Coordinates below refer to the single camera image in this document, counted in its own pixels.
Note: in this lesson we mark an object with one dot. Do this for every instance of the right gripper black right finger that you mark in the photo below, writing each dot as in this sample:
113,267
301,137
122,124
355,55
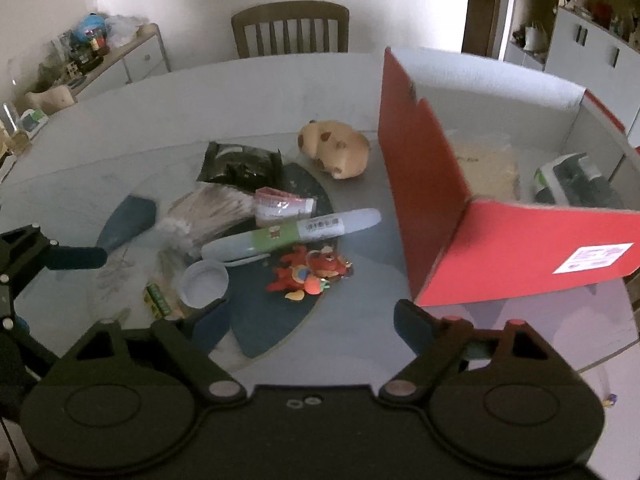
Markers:
494,395

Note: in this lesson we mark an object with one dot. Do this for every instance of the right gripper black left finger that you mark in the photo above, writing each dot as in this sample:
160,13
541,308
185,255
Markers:
124,397

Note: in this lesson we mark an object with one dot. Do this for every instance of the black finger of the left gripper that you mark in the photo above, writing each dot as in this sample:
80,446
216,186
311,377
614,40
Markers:
56,257

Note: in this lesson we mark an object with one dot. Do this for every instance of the small green yellow packet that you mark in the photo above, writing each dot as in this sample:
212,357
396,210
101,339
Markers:
156,301

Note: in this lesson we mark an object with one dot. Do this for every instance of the white round cap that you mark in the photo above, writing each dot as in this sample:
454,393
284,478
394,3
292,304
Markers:
202,283

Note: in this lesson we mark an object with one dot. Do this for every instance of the green white tube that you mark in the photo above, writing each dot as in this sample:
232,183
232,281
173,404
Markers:
271,238

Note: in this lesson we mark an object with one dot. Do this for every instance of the dark foil packet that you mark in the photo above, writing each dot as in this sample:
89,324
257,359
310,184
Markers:
241,166

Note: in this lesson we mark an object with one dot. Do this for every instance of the small pink white tube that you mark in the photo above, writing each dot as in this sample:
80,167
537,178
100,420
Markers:
272,206

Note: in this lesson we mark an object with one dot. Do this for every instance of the red orange keychain toy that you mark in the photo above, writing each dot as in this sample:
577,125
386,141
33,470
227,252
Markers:
307,272

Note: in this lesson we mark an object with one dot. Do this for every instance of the white green wipes pack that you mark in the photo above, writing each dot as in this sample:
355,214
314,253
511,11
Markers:
573,180

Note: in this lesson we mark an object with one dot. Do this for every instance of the tan spotted plush toy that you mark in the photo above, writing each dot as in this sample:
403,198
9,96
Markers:
335,147

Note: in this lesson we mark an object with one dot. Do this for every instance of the cotton swabs bag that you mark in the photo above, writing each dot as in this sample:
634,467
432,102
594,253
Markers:
203,215

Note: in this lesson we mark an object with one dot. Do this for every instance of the beige plush on sideboard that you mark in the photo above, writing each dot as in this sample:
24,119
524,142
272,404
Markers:
52,100

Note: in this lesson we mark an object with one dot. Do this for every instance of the red cardboard shoe box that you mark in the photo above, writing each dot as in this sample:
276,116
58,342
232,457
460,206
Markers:
461,247

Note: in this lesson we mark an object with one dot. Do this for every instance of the white sideboard cabinet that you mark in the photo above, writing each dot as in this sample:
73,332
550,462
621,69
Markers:
143,58

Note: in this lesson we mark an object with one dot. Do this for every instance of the blue globe toy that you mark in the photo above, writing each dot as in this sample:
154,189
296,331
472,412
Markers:
90,22

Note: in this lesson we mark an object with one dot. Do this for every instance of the far wooden chair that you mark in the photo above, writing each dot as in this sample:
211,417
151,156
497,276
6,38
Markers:
291,27

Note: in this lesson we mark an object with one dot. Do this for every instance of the dark wooden door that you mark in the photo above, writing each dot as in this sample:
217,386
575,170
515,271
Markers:
480,27

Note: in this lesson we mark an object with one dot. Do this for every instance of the white wall cabinet unit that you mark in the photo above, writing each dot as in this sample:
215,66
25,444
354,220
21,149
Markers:
594,43

